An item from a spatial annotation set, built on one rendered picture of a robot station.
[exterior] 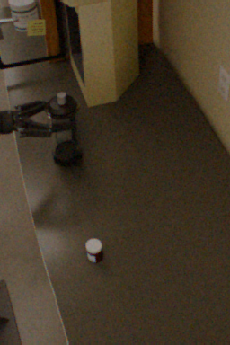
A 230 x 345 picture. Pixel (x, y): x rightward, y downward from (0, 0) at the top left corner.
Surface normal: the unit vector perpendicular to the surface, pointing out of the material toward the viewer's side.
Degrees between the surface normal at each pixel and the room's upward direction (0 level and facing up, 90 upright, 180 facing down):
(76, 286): 1
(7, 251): 0
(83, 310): 0
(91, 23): 90
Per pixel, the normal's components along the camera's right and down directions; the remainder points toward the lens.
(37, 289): -0.04, -0.65
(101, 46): 0.29, 0.72
